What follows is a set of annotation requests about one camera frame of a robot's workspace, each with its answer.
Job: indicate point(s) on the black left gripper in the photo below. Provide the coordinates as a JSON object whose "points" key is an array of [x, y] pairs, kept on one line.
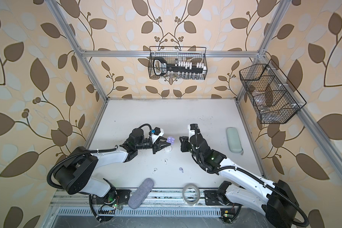
{"points": [[158, 146]]}

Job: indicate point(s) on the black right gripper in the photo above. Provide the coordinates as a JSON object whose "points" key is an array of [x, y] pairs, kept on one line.
{"points": [[185, 143]]}

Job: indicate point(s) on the purple earbud charging case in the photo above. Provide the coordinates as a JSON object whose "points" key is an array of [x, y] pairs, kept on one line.
{"points": [[171, 140]]}

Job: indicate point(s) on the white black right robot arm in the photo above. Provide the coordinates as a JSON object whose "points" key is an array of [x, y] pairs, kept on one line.
{"points": [[274, 200]]}

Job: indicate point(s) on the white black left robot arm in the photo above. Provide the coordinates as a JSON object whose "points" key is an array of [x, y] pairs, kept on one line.
{"points": [[74, 174]]}

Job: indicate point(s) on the white round earbud case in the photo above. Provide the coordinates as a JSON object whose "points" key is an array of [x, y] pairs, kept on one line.
{"points": [[168, 149]]}

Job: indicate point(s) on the green glasses case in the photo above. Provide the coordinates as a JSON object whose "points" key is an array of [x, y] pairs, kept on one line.
{"points": [[234, 141]]}

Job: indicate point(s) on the grey fabric glasses case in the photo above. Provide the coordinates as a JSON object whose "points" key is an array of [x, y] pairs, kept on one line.
{"points": [[138, 197]]}

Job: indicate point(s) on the clear tape roll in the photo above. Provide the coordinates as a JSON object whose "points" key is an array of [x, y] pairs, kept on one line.
{"points": [[191, 194]]}

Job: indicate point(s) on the black tool with white sockets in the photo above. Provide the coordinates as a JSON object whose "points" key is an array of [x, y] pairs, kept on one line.
{"points": [[161, 67]]}

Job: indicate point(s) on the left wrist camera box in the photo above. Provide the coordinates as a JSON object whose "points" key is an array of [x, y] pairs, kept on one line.
{"points": [[156, 131]]}

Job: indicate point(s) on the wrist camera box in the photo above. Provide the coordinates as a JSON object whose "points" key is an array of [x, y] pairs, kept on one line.
{"points": [[193, 129], [156, 131]]}

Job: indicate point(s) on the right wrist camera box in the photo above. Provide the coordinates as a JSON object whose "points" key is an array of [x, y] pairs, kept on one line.
{"points": [[193, 129]]}

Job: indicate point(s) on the black wire basket back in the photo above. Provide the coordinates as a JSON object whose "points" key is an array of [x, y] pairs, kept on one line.
{"points": [[192, 54]]}

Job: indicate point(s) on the black wire basket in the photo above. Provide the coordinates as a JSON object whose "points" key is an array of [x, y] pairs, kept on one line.
{"points": [[274, 97], [192, 54]]}

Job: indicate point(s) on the black wire basket right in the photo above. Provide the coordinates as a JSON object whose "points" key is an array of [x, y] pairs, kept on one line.
{"points": [[274, 97]]}

